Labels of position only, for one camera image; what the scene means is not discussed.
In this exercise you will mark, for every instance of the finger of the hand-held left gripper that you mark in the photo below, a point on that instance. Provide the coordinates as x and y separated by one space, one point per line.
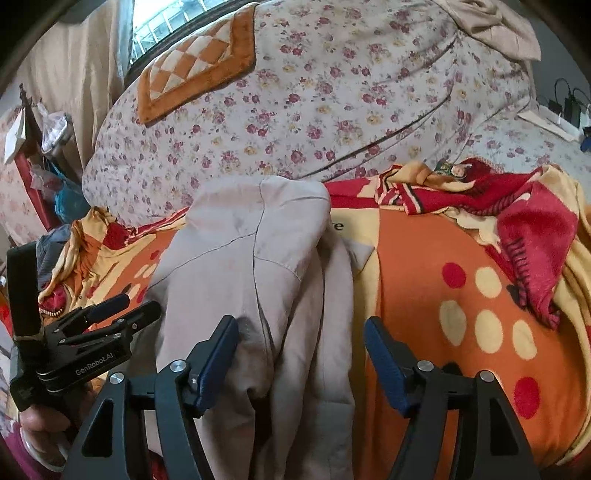
138 316
108 308

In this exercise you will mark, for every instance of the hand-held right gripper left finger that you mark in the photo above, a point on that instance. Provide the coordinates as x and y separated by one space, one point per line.
217 364

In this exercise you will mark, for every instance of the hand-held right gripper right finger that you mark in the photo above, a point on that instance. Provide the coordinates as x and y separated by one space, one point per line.
385 364

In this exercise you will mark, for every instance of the beige zip jacket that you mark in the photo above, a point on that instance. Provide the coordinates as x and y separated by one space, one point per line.
258 277

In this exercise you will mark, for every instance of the person's left forearm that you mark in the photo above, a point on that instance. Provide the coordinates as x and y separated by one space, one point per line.
18 459

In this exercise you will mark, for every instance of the person's left hand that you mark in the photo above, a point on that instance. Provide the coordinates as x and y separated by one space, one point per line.
41 422

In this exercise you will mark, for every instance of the orange red printed blanket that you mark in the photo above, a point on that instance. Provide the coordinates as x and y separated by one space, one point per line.
438 332

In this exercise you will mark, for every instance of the grey cloth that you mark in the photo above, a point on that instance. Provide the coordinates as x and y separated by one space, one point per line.
50 247

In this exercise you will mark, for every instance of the teal plastic bag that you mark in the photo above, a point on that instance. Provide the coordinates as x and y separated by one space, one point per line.
71 198

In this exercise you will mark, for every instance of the clear plastic bag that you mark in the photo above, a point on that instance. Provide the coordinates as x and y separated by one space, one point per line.
56 129

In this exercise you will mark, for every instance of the beige curtain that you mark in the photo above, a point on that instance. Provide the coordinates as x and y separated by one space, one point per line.
83 69

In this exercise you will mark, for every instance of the floral bed sheet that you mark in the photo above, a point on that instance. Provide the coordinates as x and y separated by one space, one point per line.
531 154

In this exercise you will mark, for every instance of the orange checkered pillow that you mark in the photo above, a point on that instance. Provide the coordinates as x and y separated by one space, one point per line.
194 60

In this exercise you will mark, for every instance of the floral quilt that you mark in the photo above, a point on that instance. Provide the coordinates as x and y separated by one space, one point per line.
346 92

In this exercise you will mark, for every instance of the window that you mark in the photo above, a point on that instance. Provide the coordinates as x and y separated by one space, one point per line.
184 18

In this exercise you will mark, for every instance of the blue object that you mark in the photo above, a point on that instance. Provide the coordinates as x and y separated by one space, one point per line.
586 141

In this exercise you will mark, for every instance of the black charger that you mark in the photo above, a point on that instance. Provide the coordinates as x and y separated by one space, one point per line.
559 104
576 108

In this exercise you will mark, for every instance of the beige cloth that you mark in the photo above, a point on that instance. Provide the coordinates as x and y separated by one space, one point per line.
489 27

